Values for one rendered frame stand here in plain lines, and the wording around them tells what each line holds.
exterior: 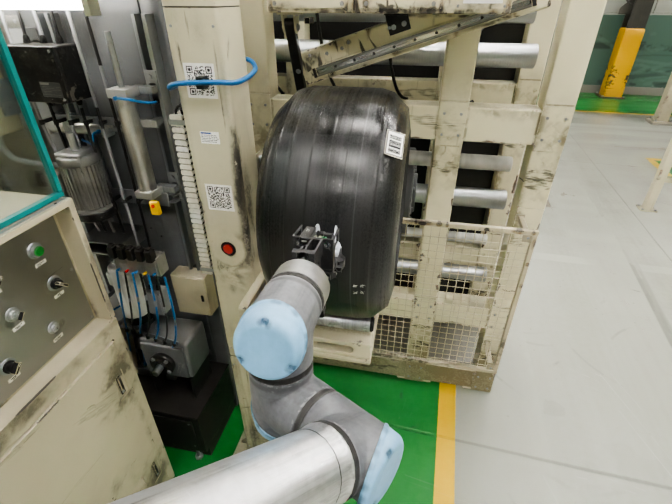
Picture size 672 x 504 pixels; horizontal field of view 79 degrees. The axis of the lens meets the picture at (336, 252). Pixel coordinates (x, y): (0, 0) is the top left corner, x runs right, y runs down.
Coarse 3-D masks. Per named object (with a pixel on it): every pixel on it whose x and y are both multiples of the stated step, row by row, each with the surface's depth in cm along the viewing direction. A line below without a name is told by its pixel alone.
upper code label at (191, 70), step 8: (184, 64) 92; (192, 64) 91; (200, 64) 91; (208, 64) 91; (184, 72) 93; (192, 72) 92; (200, 72) 92; (208, 72) 92; (192, 88) 94; (208, 88) 94; (216, 88) 93; (192, 96) 95; (200, 96) 95; (208, 96) 95; (216, 96) 94
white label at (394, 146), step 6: (390, 132) 84; (396, 132) 84; (390, 138) 83; (396, 138) 84; (402, 138) 84; (390, 144) 83; (396, 144) 83; (402, 144) 84; (384, 150) 82; (390, 150) 82; (396, 150) 83; (402, 150) 83; (396, 156) 82; (402, 156) 83
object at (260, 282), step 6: (258, 276) 124; (258, 282) 122; (264, 282) 124; (252, 288) 119; (258, 288) 120; (246, 294) 117; (252, 294) 117; (258, 294) 120; (246, 300) 115; (252, 300) 115; (240, 306) 113; (246, 306) 113; (240, 312) 113; (240, 318) 114
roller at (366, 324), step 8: (320, 320) 114; (328, 320) 113; (336, 320) 113; (344, 320) 113; (352, 320) 112; (360, 320) 112; (368, 320) 112; (344, 328) 114; (352, 328) 113; (360, 328) 112; (368, 328) 112
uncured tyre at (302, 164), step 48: (336, 96) 91; (384, 96) 91; (288, 144) 84; (336, 144) 83; (384, 144) 83; (288, 192) 83; (336, 192) 82; (384, 192) 82; (288, 240) 85; (384, 240) 84; (336, 288) 90; (384, 288) 92
